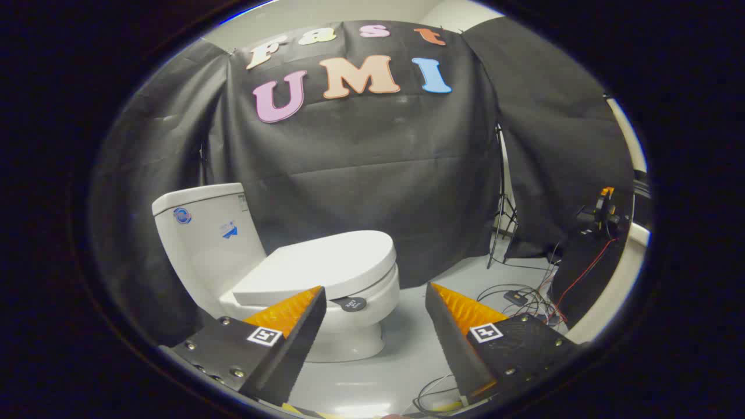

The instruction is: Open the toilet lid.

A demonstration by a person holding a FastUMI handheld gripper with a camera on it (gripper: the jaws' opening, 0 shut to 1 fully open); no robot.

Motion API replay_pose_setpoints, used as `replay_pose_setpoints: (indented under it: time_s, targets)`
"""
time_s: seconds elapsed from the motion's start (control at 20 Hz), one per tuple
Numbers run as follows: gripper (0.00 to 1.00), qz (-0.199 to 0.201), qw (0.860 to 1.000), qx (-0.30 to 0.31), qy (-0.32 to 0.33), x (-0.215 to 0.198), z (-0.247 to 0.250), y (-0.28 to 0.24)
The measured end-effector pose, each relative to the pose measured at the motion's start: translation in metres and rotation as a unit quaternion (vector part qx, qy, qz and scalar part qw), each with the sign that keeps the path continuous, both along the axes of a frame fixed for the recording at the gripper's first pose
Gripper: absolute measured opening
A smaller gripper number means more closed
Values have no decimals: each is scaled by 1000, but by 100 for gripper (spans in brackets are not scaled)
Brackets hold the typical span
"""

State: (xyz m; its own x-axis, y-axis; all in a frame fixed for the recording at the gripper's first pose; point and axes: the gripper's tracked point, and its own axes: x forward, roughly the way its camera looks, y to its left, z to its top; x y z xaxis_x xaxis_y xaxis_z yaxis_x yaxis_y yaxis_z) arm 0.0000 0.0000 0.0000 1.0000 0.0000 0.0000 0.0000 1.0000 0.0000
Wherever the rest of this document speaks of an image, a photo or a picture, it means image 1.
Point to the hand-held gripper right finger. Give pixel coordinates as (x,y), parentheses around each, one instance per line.
(451,343)

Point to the white toilet lid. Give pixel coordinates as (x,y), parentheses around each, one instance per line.
(326,262)

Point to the small black box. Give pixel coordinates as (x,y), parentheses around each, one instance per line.
(515,297)

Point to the black orange device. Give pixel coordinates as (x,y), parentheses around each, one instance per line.
(602,212)

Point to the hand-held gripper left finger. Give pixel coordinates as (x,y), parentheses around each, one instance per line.
(302,337)

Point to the black backdrop cloth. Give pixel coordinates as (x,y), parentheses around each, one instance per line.
(378,163)

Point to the white ceramic toilet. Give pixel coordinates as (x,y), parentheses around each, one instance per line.
(204,250)

